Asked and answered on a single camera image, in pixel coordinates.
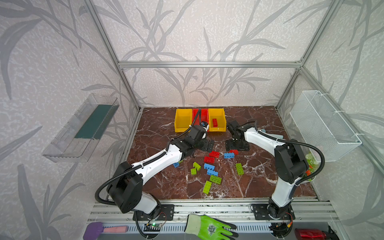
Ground green lego brick bottom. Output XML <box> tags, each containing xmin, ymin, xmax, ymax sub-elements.
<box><xmin>203</xmin><ymin>181</ymin><xmax>212</xmax><ymax>195</ymax></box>

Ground red middle bin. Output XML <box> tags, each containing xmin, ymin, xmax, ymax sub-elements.
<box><xmin>193</xmin><ymin>109</ymin><xmax>209</xmax><ymax>125</ymax></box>

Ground green work glove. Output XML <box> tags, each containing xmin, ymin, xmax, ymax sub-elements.
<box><xmin>185</xmin><ymin>214</ymin><xmax>239</xmax><ymax>240</ymax></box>

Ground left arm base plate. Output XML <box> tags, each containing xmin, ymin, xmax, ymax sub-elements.
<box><xmin>133</xmin><ymin>204</ymin><xmax>175</xmax><ymax>221</ymax></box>

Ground small green lego brick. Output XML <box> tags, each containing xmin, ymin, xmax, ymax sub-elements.
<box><xmin>191</xmin><ymin>168</ymin><xmax>197</xmax><ymax>176</ymax></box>

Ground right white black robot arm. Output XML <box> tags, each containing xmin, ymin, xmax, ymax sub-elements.
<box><xmin>226</xmin><ymin>121</ymin><xmax>326</xmax><ymax>220</ymax></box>

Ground red tool at bottom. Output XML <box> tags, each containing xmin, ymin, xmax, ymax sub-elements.
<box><xmin>295</xmin><ymin>229</ymin><xmax>339</xmax><ymax>240</ymax></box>

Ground left yellow bin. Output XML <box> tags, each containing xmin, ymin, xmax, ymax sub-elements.
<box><xmin>174</xmin><ymin>109</ymin><xmax>193</xmax><ymax>133</ymax></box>

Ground clear plastic wall shelf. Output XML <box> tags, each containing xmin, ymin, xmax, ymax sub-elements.
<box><xmin>42</xmin><ymin>94</ymin><xmax>120</xmax><ymax>163</ymax></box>

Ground white wire mesh basket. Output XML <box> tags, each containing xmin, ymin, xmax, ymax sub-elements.
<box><xmin>290</xmin><ymin>90</ymin><xmax>362</xmax><ymax>162</ymax></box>

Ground green lego brick right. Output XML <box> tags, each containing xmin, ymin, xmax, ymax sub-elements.
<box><xmin>236</xmin><ymin>163</ymin><xmax>244</xmax><ymax>176</ymax></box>

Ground blue lego brick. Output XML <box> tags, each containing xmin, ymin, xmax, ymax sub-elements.
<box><xmin>204</xmin><ymin>163</ymin><xmax>215</xmax><ymax>170</ymax></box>
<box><xmin>207</xmin><ymin>170</ymin><xmax>218</xmax><ymax>177</ymax></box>
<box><xmin>224</xmin><ymin>153</ymin><xmax>235</xmax><ymax>159</ymax></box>

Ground green lego brick lower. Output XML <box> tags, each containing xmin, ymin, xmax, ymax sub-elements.
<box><xmin>210</xmin><ymin>175</ymin><xmax>222</xmax><ymax>185</ymax></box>

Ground small circuit board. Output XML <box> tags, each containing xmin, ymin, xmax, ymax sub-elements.
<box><xmin>144</xmin><ymin>223</ymin><xmax>163</xmax><ymax>232</ymax></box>

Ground green lego brick center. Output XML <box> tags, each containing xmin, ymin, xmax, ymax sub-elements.
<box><xmin>193</xmin><ymin>162</ymin><xmax>201</xmax><ymax>171</ymax></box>

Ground right yellow bin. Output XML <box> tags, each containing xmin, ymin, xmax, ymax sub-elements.
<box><xmin>209</xmin><ymin>109</ymin><xmax>227</xmax><ymax>132</ymax></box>

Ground yellow bin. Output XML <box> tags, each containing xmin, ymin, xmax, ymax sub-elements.
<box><xmin>174</xmin><ymin>109</ymin><xmax>193</xmax><ymax>133</ymax></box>
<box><xmin>209</xmin><ymin>109</ymin><xmax>227</xmax><ymax>132</ymax></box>

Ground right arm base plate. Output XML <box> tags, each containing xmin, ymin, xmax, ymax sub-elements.
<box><xmin>251</xmin><ymin>204</ymin><xmax>296</xmax><ymax>221</ymax></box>

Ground potted plant red flowers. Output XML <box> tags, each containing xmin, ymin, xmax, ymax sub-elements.
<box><xmin>305</xmin><ymin>153</ymin><xmax>319</xmax><ymax>177</ymax></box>

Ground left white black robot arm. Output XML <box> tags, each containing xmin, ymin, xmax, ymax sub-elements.
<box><xmin>95</xmin><ymin>122</ymin><xmax>209</xmax><ymax>220</ymax></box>

